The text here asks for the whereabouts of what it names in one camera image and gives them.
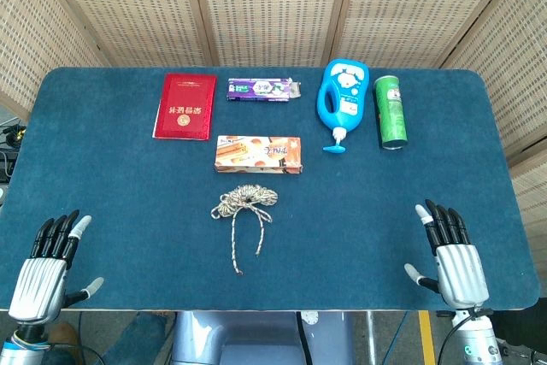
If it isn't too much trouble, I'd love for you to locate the green chips can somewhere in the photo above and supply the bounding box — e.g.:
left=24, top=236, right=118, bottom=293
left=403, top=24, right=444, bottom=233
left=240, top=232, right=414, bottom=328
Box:
left=373, top=74, right=409, bottom=151

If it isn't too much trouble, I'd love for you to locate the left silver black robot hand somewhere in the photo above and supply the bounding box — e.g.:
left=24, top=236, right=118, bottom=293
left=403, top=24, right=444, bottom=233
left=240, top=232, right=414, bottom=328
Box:
left=8, top=209, right=105, bottom=326

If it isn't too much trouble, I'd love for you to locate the red certificate booklet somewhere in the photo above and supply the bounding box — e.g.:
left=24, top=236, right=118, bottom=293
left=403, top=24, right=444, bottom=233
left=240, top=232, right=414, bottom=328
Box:
left=151, top=73, right=218, bottom=142

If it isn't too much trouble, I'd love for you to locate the blue pump bottle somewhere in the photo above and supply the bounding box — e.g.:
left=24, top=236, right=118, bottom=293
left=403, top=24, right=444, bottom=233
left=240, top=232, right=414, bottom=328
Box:
left=315, top=58, right=370, bottom=155

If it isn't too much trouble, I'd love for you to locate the black floor cable bundle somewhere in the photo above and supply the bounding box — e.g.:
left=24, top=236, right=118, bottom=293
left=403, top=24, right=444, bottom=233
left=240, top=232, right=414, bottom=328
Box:
left=1, top=124, right=26, bottom=147

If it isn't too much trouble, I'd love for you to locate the purple toothpaste box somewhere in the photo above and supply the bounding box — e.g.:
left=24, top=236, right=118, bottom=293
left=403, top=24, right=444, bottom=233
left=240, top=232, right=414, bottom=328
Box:
left=226, top=77, right=303, bottom=104

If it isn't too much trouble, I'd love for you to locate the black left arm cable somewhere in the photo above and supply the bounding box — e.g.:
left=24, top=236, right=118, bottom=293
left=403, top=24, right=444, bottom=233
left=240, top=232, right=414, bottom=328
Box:
left=46, top=340, right=106, bottom=365

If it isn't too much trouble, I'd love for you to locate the beige speckled braided rope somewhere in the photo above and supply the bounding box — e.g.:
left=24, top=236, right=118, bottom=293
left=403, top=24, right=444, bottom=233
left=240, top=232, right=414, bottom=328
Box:
left=209, top=184, right=279, bottom=275

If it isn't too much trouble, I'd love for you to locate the woven folding screen panel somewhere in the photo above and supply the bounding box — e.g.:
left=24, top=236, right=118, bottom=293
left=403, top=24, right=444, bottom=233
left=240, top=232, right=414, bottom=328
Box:
left=442, top=0, right=547, bottom=285
left=187, top=0, right=356, bottom=68
left=36, top=0, right=215, bottom=68
left=331, top=0, right=526, bottom=69
left=0, top=0, right=110, bottom=121

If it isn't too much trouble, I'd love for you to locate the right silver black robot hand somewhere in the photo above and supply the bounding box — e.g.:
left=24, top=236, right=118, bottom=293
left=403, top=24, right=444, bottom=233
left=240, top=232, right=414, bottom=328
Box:
left=403, top=198, right=491, bottom=310

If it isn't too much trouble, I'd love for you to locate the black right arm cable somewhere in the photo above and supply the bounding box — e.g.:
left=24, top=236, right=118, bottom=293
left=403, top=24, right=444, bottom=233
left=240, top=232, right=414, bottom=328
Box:
left=438, top=307, right=492, bottom=365

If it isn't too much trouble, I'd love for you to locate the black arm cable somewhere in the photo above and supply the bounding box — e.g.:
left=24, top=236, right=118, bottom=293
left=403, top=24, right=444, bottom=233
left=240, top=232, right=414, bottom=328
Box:
left=438, top=307, right=492, bottom=365
left=46, top=340, right=106, bottom=365

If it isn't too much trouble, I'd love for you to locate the orange biscuit box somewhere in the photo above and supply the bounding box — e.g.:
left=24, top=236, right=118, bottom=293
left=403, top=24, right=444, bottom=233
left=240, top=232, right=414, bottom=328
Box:
left=214, top=135, right=304, bottom=175

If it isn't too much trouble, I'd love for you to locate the blue felt table cover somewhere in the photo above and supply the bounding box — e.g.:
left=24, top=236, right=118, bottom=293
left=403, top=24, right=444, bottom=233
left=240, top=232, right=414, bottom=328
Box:
left=0, top=66, right=542, bottom=312

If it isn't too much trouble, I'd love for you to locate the grey-blue robot torso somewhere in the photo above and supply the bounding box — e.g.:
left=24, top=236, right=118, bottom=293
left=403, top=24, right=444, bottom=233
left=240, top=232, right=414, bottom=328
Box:
left=169, top=310, right=356, bottom=365

